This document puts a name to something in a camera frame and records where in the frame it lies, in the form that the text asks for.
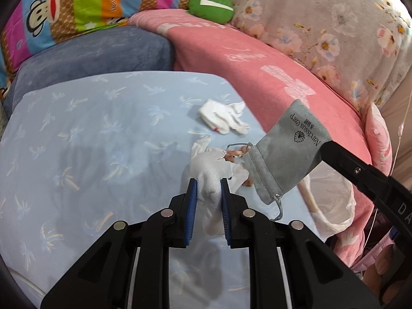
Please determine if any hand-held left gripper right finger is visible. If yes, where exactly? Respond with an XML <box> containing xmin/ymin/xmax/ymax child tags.
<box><xmin>221</xmin><ymin>178</ymin><xmax>380</xmax><ymax>309</ymax></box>

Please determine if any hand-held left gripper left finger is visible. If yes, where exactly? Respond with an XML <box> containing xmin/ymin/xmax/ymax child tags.
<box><xmin>41</xmin><ymin>178</ymin><xmax>198</xmax><ymax>309</ymax></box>

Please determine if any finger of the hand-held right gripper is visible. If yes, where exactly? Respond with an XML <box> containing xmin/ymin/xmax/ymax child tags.
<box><xmin>320</xmin><ymin>139</ymin><xmax>392</xmax><ymax>201</ymax></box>

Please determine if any white bin with plastic liner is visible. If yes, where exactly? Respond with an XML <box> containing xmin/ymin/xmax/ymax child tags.
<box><xmin>299</xmin><ymin>164</ymin><xmax>355</xmax><ymax>242</ymax></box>

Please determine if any white mesh glove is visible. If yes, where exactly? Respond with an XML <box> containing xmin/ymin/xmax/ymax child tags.
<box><xmin>188</xmin><ymin>135</ymin><xmax>250</xmax><ymax>235</ymax></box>

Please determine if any grey drawstring pouch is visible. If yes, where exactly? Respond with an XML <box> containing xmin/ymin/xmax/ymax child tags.
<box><xmin>243</xmin><ymin>99</ymin><xmax>332</xmax><ymax>222</ymax></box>

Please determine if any white cotton glove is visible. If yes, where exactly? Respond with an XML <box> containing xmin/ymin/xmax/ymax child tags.
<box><xmin>198</xmin><ymin>99</ymin><xmax>250</xmax><ymax>135</ymax></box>

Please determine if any pale blue palm-print sheet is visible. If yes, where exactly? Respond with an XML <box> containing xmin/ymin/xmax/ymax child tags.
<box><xmin>0</xmin><ymin>72</ymin><xmax>325</xmax><ymax>297</ymax></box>

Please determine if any grey floral blanket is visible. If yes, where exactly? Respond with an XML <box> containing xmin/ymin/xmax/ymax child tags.
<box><xmin>206</xmin><ymin>0</ymin><xmax>412</xmax><ymax>126</ymax></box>

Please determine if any pink fleece blanket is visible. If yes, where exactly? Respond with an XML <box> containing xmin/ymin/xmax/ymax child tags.
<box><xmin>128</xmin><ymin>9</ymin><xmax>374</xmax><ymax>219</ymax></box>

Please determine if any blue-grey velvet cushion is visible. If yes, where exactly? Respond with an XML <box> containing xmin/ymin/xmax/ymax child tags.
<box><xmin>2</xmin><ymin>26</ymin><xmax>174</xmax><ymax>113</ymax></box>

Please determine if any green round check-mark cushion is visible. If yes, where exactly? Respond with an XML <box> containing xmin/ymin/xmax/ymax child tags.
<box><xmin>188</xmin><ymin>0</ymin><xmax>235</xmax><ymax>24</ymax></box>

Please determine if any striped monkey print quilt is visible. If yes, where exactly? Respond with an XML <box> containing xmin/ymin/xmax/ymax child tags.
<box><xmin>0</xmin><ymin>0</ymin><xmax>210</xmax><ymax>104</ymax></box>

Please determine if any thin white cable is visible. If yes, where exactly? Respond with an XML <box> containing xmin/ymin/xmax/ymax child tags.
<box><xmin>365</xmin><ymin>87</ymin><xmax>412</xmax><ymax>248</ymax></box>

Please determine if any metal wire clip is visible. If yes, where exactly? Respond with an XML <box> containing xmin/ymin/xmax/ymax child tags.
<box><xmin>225</xmin><ymin>142</ymin><xmax>253</xmax><ymax>161</ymax></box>

